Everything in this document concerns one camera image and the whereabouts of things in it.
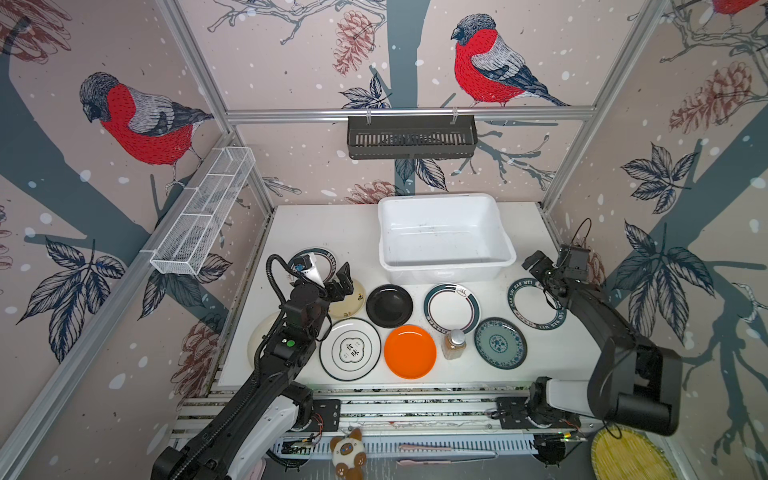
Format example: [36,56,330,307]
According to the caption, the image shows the small amber glass jar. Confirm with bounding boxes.
[442,329,467,360]

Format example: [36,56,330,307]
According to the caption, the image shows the white plate with black emblem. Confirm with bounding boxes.
[319,317,382,382]

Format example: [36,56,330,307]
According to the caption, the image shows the cream yellow small plate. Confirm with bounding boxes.
[329,279,366,321]

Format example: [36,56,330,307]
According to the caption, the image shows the aluminium rail base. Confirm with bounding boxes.
[167,381,670,460]

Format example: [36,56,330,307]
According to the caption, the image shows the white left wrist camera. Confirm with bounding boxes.
[289,252,323,286]

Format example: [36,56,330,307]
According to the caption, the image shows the white wire mesh shelf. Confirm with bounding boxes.
[150,146,255,276]

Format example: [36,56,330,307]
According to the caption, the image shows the green red rimmed white plate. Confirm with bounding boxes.
[288,247,337,283]

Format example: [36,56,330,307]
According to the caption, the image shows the green ring lettered plate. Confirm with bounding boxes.
[507,278,567,331]

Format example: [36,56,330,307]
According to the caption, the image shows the black hanging basket shelf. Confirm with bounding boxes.
[347,115,478,160]

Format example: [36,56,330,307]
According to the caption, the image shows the cream white large plate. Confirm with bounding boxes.
[247,312,279,369]

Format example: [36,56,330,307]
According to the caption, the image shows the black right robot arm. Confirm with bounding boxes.
[522,246,682,436]

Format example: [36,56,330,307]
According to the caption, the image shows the white plastic bin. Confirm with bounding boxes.
[378,194,517,285]

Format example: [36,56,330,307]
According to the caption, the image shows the orange plate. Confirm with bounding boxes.
[383,325,437,380]

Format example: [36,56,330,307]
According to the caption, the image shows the pink tweezers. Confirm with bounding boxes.
[396,444,499,466]

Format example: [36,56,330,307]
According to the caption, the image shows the teal patterned plate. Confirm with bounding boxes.
[474,317,528,370]

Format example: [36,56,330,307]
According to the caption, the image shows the yellow woven bamboo tray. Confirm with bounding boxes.
[590,430,678,480]

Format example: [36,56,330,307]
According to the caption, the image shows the brown white plush toy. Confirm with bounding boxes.
[329,428,367,480]

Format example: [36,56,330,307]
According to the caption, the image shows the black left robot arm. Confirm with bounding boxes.
[150,254,354,479]

